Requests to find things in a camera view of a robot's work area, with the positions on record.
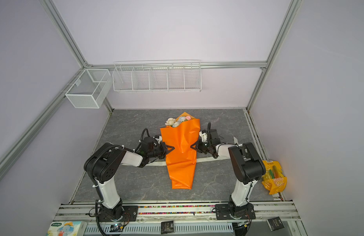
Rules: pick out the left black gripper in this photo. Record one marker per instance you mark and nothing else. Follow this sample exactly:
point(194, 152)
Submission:
point(164, 151)

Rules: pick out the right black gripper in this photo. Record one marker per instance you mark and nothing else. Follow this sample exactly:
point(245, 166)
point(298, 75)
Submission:
point(198, 148)

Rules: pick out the orange wrapping paper sheet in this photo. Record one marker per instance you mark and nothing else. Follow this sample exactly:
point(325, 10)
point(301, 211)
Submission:
point(181, 162)

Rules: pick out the white ribbon strip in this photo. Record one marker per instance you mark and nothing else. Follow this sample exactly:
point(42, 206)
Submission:
point(199, 160)

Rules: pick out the cream fake rose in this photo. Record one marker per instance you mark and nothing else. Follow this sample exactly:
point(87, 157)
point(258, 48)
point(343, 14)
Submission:
point(170, 122)

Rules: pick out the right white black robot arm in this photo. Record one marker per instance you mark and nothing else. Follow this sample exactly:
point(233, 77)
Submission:
point(247, 165)

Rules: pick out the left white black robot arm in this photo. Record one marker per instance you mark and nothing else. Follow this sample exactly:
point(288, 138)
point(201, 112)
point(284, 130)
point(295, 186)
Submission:
point(102, 166)

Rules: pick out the black square card middle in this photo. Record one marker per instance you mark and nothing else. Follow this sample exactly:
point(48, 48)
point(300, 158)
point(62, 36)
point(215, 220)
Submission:
point(167, 227)

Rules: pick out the black square card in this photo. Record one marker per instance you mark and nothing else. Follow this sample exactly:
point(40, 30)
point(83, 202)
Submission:
point(275, 223)
point(167, 227)

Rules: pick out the yellow snack bag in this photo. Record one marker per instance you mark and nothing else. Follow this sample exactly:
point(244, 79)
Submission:
point(274, 180)

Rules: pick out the black square card right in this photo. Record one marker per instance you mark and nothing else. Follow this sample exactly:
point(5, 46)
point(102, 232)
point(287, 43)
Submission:
point(275, 223)

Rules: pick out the tissue pack with elephant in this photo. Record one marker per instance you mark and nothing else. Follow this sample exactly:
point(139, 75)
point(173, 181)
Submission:
point(67, 228)

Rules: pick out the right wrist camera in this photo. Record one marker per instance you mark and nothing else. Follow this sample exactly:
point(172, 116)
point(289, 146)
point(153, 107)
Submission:
point(203, 136)

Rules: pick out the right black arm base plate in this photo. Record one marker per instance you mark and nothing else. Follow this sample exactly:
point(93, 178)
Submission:
point(233, 212)

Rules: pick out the long white wire rack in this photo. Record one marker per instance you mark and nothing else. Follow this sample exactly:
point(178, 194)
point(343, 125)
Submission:
point(174, 75)

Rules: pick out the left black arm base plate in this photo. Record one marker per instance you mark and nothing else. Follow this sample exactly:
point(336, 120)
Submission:
point(119, 214)

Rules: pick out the small white wire basket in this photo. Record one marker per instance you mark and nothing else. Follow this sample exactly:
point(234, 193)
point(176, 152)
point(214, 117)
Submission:
point(90, 89)

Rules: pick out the white slotted cable duct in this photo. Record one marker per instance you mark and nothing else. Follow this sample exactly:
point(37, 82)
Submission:
point(176, 229)

